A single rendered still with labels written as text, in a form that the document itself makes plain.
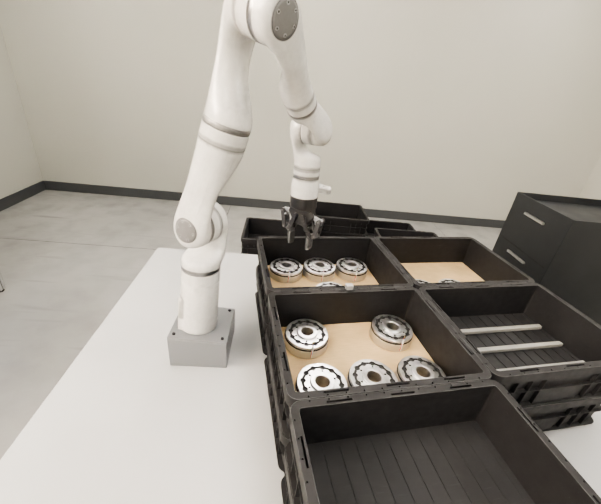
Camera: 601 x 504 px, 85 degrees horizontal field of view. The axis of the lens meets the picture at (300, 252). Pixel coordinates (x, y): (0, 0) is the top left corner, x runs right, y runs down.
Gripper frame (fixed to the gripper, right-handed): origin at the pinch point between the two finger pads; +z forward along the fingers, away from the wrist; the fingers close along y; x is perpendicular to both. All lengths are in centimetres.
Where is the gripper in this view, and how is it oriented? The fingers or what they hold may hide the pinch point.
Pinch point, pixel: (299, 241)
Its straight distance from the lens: 95.9
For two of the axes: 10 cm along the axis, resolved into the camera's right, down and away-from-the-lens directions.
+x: 5.8, -3.4, 7.4
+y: 8.1, 3.4, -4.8
